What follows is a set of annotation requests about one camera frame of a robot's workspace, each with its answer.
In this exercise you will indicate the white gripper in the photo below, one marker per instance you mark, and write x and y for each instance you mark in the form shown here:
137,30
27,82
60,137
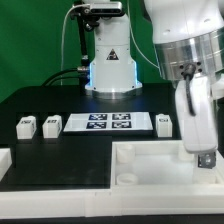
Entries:
198,132

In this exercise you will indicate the white square tabletop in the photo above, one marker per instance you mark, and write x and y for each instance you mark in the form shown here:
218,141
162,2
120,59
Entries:
161,163

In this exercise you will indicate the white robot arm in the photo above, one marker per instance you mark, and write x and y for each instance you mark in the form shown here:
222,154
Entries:
186,41

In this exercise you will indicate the white obstacle fence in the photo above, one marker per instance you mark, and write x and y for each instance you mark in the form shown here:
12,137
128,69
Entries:
113,201

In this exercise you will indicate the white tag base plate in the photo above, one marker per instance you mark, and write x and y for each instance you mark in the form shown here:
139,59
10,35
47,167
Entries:
118,121

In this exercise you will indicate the grey camera on mount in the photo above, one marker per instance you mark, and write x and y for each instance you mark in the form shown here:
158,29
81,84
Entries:
106,8

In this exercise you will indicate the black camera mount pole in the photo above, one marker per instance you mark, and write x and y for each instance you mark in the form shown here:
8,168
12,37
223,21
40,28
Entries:
86,23

